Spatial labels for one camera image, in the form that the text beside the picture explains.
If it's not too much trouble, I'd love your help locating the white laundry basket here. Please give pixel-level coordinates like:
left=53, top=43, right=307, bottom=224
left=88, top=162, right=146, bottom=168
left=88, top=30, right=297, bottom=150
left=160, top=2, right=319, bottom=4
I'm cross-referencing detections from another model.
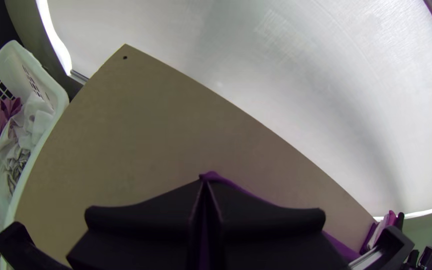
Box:
left=0, top=39, right=71, bottom=270

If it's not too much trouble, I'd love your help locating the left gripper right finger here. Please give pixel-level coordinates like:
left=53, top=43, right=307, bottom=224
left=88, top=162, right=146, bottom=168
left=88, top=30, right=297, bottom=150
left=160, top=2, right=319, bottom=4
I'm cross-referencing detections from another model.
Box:
left=205, top=181, right=350, bottom=270

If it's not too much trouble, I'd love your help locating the pile of folded clothes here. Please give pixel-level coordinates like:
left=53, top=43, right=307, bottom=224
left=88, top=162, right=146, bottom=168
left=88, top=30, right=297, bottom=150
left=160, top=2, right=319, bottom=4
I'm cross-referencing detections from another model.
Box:
left=359, top=209, right=406, bottom=256

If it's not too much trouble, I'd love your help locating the dark t-shirt with white print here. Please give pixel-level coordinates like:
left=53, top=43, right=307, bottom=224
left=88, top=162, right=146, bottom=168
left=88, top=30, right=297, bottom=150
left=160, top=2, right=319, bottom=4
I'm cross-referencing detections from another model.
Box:
left=198, top=170, right=361, bottom=270

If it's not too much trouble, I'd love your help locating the heap of clothes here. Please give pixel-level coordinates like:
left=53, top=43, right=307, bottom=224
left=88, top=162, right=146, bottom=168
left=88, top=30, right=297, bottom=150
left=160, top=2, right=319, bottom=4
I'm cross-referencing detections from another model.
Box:
left=0, top=91, right=58, bottom=196

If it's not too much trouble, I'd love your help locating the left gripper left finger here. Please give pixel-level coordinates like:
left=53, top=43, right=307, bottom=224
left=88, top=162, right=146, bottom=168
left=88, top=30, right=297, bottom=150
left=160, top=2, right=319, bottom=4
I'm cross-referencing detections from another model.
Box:
left=65, top=179, right=206, bottom=270

